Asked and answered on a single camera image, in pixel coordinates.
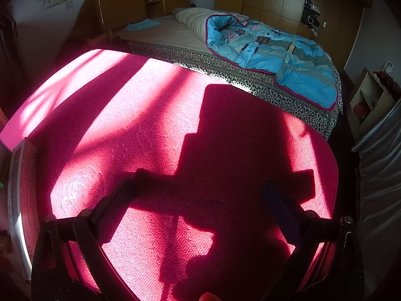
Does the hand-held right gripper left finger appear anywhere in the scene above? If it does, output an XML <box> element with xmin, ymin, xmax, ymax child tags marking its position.
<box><xmin>31</xmin><ymin>179</ymin><xmax>138</xmax><ymax>301</ymax></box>

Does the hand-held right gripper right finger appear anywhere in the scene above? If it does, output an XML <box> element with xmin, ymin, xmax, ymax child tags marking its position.
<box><xmin>262</xmin><ymin>180</ymin><xmax>365</xmax><ymax>301</ymax></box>

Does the white cardboard box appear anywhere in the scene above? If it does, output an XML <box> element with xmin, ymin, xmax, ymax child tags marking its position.
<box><xmin>8</xmin><ymin>138</ymin><xmax>41</xmax><ymax>286</ymax></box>

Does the white open shelf unit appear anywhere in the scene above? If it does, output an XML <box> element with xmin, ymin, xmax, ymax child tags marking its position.
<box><xmin>349</xmin><ymin>67</ymin><xmax>401</xmax><ymax>137</ymax></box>

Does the blue patchwork quilt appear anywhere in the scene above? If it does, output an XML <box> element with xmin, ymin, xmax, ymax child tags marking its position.
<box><xmin>205</xmin><ymin>15</ymin><xmax>339</xmax><ymax>111</ymax></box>

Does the bed with leopard-print sheet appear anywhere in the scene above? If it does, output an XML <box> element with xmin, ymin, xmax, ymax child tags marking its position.
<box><xmin>119</xmin><ymin>14</ymin><xmax>343</xmax><ymax>141</ymax></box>

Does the teal folded cloth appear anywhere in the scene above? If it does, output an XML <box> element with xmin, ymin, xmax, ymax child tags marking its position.
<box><xmin>126</xmin><ymin>19</ymin><xmax>160</xmax><ymax>32</ymax></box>

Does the beige rolled blanket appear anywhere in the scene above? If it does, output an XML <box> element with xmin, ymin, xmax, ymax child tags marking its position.
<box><xmin>172</xmin><ymin>7</ymin><xmax>232</xmax><ymax>43</ymax></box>

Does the wooden arched headboard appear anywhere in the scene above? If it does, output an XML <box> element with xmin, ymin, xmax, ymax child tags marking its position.
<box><xmin>73</xmin><ymin>0</ymin><xmax>191</xmax><ymax>43</ymax></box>

